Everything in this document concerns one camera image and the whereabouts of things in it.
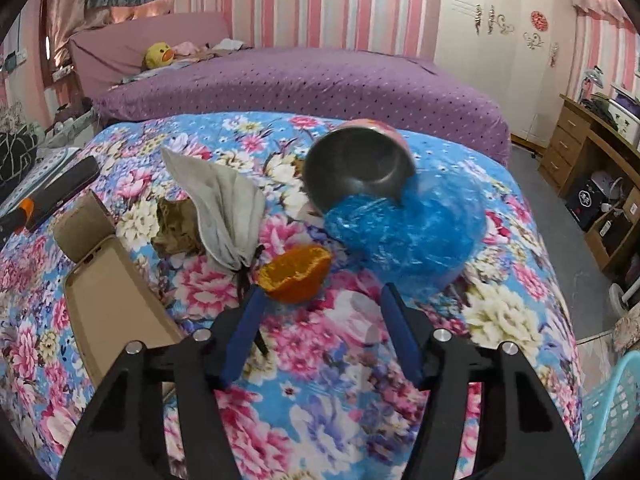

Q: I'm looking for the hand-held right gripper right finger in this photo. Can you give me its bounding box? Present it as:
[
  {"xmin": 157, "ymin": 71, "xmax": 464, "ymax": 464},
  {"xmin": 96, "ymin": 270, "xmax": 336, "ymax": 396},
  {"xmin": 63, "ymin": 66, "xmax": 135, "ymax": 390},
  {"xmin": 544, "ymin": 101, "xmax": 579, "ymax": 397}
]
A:
[{"xmin": 381, "ymin": 282, "xmax": 586, "ymax": 480}]

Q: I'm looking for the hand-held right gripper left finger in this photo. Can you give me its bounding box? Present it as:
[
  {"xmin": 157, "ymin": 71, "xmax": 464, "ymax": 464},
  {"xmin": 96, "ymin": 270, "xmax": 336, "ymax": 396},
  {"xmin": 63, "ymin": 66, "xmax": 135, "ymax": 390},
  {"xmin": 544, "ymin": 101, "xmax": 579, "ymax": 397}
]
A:
[{"xmin": 57, "ymin": 287, "xmax": 271, "ymax": 480}]

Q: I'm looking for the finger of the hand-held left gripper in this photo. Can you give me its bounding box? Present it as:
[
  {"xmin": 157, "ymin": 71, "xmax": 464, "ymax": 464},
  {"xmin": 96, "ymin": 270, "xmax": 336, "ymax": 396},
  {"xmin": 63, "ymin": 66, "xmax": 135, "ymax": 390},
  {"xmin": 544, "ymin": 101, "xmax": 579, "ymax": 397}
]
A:
[{"xmin": 0, "ymin": 209, "xmax": 27, "ymax": 237}]

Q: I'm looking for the orange peel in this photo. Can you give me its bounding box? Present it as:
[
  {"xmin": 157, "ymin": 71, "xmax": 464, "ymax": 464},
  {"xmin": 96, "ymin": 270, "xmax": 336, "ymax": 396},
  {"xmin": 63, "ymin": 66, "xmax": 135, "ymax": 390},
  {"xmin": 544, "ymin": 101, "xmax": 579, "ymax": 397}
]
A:
[{"xmin": 257, "ymin": 245, "xmax": 334, "ymax": 305}]

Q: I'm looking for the turquoise plastic basket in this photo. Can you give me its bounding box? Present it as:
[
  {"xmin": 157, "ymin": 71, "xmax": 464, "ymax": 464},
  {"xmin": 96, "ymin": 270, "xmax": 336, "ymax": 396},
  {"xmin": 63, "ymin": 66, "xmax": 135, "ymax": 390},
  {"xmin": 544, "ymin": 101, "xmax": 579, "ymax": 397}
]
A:
[{"xmin": 579, "ymin": 349, "xmax": 640, "ymax": 480}]

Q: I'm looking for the white dotted cloth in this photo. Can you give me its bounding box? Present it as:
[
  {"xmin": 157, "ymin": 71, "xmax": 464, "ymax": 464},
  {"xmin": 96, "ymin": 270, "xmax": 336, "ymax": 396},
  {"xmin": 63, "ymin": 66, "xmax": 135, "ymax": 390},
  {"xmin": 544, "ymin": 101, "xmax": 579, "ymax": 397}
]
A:
[{"xmin": 0, "ymin": 147, "xmax": 81, "ymax": 212}]

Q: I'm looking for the black phone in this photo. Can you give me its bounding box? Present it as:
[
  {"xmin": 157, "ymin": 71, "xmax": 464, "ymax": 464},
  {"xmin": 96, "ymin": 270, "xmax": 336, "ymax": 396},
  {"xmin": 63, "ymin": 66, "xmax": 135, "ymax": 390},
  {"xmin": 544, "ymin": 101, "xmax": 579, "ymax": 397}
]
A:
[{"xmin": 24, "ymin": 155, "xmax": 101, "ymax": 234}]

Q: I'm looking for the black patterned bag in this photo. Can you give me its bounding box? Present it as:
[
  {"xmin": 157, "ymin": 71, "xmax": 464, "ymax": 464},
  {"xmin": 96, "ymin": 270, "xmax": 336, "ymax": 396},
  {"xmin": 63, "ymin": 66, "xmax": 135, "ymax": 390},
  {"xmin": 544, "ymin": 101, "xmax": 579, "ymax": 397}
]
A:
[{"xmin": 0, "ymin": 129, "xmax": 39, "ymax": 187}]

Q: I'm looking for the cardboard tube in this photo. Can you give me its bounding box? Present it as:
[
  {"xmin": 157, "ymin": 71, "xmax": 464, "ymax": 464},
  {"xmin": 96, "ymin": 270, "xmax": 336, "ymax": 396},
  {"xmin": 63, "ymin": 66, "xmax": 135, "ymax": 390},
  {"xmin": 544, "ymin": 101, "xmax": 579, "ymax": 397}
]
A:
[{"xmin": 52, "ymin": 188, "xmax": 119, "ymax": 264}]

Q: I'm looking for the blue plastic bag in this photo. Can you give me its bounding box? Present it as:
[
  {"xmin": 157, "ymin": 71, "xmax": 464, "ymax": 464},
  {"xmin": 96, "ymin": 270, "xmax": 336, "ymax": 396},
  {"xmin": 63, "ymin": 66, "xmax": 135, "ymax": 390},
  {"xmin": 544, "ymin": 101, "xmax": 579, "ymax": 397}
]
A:
[{"xmin": 323, "ymin": 170, "xmax": 487, "ymax": 295}]

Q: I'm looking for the floral blanket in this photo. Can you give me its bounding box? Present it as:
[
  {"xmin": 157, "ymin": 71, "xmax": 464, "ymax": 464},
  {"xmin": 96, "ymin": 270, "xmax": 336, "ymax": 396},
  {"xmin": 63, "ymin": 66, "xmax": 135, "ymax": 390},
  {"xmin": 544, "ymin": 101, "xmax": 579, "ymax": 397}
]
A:
[{"xmin": 0, "ymin": 112, "xmax": 584, "ymax": 480}]

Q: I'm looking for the grey cloth pouch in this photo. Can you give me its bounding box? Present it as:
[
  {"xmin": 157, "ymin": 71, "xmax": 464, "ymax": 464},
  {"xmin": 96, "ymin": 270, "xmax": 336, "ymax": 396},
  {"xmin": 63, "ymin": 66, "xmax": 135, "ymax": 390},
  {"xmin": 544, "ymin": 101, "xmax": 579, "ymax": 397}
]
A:
[{"xmin": 160, "ymin": 147, "xmax": 266, "ymax": 274}]

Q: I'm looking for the crumpled brown paper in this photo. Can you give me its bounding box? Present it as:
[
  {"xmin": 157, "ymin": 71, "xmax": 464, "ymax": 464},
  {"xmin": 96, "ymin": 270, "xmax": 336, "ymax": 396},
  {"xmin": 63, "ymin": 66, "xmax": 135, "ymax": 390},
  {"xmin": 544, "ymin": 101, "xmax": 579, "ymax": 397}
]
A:
[{"xmin": 151, "ymin": 197, "xmax": 207, "ymax": 257}]

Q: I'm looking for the brown phone case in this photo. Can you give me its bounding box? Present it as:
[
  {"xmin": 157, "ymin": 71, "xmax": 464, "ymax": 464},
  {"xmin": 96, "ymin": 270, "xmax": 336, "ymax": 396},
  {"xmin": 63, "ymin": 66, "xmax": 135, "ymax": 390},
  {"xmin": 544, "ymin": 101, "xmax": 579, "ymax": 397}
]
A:
[{"xmin": 63, "ymin": 233, "xmax": 186, "ymax": 387}]

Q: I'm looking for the metal bowl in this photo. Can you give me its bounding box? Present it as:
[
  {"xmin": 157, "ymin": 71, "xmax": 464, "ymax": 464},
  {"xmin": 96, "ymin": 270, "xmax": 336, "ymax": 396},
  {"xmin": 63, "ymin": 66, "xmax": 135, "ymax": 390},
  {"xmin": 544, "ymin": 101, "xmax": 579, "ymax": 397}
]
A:
[{"xmin": 303, "ymin": 116, "xmax": 417, "ymax": 211}]

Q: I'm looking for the pink bed headboard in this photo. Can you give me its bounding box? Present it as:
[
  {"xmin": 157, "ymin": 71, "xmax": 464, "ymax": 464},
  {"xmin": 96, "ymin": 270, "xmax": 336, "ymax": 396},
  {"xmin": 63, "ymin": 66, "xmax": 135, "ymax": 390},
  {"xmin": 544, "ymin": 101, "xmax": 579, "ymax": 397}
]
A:
[{"xmin": 67, "ymin": 12, "xmax": 252, "ymax": 107}]

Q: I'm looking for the black paper bag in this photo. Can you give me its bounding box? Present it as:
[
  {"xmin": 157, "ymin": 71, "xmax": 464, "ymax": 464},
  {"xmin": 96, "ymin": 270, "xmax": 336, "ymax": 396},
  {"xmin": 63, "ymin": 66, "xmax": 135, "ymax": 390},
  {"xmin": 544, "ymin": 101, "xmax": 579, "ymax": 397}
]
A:
[{"xmin": 564, "ymin": 175, "xmax": 609, "ymax": 232}]

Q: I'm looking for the yellow duck plush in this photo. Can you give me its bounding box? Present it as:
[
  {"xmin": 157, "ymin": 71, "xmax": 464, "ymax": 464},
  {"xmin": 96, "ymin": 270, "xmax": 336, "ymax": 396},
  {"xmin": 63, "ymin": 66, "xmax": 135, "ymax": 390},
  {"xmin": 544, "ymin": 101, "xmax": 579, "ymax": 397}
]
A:
[{"xmin": 144, "ymin": 42, "xmax": 175, "ymax": 71}]

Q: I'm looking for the pink satin curtain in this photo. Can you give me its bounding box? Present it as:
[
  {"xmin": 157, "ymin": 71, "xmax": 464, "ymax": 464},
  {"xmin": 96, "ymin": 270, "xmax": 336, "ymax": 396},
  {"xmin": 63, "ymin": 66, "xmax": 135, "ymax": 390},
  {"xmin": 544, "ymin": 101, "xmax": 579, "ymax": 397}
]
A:
[{"xmin": 47, "ymin": 0, "xmax": 177, "ymax": 62}]

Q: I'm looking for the white fan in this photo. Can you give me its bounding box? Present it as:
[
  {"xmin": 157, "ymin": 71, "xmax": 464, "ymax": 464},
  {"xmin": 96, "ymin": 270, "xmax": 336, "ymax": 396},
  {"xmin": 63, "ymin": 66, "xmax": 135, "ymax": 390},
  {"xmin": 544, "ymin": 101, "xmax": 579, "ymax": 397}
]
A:
[{"xmin": 592, "ymin": 172, "xmax": 627, "ymax": 202}]

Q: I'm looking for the wooden desk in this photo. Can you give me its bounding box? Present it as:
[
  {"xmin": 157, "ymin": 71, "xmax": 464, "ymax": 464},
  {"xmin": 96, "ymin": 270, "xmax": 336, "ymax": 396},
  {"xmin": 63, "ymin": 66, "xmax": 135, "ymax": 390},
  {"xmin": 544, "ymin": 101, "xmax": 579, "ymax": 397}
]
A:
[{"xmin": 539, "ymin": 93, "xmax": 640, "ymax": 282}]

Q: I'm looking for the pink clothes pile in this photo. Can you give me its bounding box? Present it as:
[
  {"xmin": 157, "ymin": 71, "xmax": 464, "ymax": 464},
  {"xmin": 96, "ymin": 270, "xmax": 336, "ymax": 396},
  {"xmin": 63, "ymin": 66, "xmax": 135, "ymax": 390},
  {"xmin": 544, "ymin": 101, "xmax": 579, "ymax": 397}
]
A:
[{"xmin": 172, "ymin": 39, "xmax": 247, "ymax": 63}]

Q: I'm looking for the purple dotted bed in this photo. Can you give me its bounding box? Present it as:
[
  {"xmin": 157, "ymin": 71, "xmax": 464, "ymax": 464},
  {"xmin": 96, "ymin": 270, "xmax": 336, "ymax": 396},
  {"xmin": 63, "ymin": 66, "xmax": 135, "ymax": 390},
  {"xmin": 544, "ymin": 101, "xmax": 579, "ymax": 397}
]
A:
[{"xmin": 92, "ymin": 47, "xmax": 512, "ymax": 162}]

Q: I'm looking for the white wardrobe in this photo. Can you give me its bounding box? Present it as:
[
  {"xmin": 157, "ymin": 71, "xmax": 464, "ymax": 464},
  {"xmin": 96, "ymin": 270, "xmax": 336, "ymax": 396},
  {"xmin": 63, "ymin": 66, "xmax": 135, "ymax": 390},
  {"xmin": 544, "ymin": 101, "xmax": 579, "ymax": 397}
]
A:
[{"xmin": 433, "ymin": 0, "xmax": 579, "ymax": 149}]

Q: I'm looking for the white storage box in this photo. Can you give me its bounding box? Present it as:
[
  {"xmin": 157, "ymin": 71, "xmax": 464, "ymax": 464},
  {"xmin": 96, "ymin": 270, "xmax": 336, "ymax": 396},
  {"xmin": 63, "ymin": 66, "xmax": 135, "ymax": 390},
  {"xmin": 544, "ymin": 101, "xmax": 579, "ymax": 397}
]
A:
[{"xmin": 607, "ymin": 97, "xmax": 640, "ymax": 144}]

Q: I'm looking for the desk lamp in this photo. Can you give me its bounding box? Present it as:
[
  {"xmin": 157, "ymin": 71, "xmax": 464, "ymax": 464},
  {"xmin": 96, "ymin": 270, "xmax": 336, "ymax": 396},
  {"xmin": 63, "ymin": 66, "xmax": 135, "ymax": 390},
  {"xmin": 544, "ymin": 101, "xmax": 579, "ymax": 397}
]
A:
[{"xmin": 579, "ymin": 67, "xmax": 604, "ymax": 102}]

